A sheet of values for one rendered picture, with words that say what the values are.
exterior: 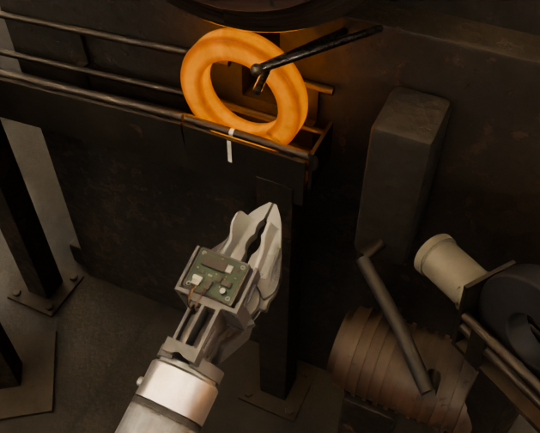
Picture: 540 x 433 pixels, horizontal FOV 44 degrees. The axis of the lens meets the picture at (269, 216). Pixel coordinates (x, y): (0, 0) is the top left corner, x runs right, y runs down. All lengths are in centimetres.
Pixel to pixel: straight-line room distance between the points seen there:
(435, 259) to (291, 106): 27
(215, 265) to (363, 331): 33
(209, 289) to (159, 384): 10
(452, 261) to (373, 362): 19
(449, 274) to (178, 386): 35
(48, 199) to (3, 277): 27
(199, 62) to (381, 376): 49
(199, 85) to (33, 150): 119
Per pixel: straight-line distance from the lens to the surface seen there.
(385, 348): 93
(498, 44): 86
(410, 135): 81
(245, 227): 75
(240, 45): 87
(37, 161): 204
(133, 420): 67
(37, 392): 156
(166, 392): 67
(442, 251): 83
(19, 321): 168
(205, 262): 68
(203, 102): 96
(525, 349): 80
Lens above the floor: 132
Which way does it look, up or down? 48 degrees down
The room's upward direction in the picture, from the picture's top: straight up
